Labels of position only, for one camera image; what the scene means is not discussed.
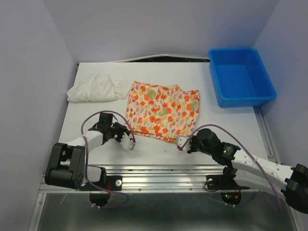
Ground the white ruffled skirt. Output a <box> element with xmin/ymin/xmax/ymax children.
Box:
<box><xmin>67</xmin><ymin>74</ymin><xmax>130</xmax><ymax>103</ymax></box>

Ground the orange floral patterned skirt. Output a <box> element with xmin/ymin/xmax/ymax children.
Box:
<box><xmin>126</xmin><ymin>81</ymin><xmax>200</xmax><ymax>143</ymax></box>

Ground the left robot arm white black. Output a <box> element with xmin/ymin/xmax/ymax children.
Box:
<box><xmin>44</xmin><ymin>111</ymin><xmax>136</xmax><ymax>191</ymax></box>

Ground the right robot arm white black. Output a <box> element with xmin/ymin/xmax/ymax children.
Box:
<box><xmin>177</xmin><ymin>126</ymin><xmax>308</xmax><ymax>214</ymax></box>

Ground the blue plastic bin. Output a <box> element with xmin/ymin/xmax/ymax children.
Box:
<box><xmin>208</xmin><ymin>47</ymin><xmax>276</xmax><ymax>108</ymax></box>

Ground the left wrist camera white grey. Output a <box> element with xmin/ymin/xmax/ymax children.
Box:
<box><xmin>120</xmin><ymin>134</ymin><xmax>136</xmax><ymax>150</ymax></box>

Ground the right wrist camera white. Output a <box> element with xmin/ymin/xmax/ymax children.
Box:
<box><xmin>176</xmin><ymin>136</ymin><xmax>190</xmax><ymax>152</ymax></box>

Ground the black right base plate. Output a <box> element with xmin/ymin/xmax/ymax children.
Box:
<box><xmin>203</xmin><ymin>175</ymin><xmax>250</xmax><ymax>192</ymax></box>

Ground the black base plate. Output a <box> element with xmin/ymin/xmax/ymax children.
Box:
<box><xmin>79</xmin><ymin>175</ymin><xmax>123</xmax><ymax>191</ymax></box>
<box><xmin>203</xmin><ymin>175</ymin><xmax>250</xmax><ymax>192</ymax></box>

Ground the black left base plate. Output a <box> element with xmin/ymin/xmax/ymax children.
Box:
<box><xmin>79</xmin><ymin>175</ymin><xmax>123</xmax><ymax>191</ymax></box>

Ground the aluminium rail frame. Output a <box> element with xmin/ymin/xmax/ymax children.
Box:
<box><xmin>28</xmin><ymin>105</ymin><xmax>298</xmax><ymax>231</ymax></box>

